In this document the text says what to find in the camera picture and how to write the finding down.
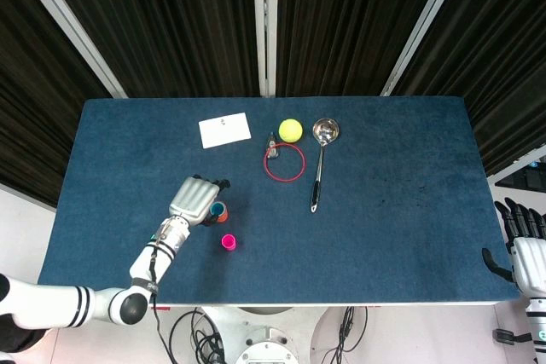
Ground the red plastic ring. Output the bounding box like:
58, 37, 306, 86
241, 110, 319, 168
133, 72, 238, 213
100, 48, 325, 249
263, 144, 307, 183

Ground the dark background equipment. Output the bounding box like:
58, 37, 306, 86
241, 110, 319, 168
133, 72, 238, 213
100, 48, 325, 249
494, 159, 546, 191

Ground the dark pleated curtain panel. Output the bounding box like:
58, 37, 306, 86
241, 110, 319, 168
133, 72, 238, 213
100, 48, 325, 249
33, 0, 262, 99
0, 0, 114, 208
276, 0, 451, 98
389, 0, 546, 177

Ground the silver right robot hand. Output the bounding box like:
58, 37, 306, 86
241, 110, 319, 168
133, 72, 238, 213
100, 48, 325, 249
481, 196, 546, 298

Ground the white upright frame post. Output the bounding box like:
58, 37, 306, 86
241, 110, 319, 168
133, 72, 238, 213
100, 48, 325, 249
252, 0, 280, 98

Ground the black floor cable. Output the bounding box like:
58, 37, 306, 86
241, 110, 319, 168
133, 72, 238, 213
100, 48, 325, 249
322, 305, 369, 364
169, 307, 228, 364

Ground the small teardrop metal piece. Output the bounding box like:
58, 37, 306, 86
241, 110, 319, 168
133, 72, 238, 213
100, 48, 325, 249
265, 130, 281, 161

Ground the white table frame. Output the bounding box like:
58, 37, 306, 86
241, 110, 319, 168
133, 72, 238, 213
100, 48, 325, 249
147, 302, 502, 311

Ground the white paper card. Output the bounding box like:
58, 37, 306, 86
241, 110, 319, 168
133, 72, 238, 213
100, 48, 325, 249
198, 112, 253, 150

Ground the white slanted frame post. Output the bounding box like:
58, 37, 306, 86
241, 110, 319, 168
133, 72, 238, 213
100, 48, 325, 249
380, 0, 464, 98
5, 0, 129, 99

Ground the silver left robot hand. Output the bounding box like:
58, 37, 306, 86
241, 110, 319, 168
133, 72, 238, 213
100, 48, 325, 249
168, 173, 232, 228

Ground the stainless steel ladle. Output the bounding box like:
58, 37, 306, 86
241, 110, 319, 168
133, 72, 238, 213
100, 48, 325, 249
309, 118, 341, 215

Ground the yellow tennis ball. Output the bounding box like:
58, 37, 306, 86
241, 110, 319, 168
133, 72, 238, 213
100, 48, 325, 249
278, 118, 305, 144

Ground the blue velvet tablecloth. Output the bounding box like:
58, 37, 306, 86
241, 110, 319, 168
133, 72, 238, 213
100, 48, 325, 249
37, 96, 522, 308

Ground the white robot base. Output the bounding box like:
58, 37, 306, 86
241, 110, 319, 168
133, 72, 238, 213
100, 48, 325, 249
199, 306, 330, 364

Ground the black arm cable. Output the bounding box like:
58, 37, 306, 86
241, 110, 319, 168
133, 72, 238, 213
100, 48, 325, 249
146, 248, 171, 364

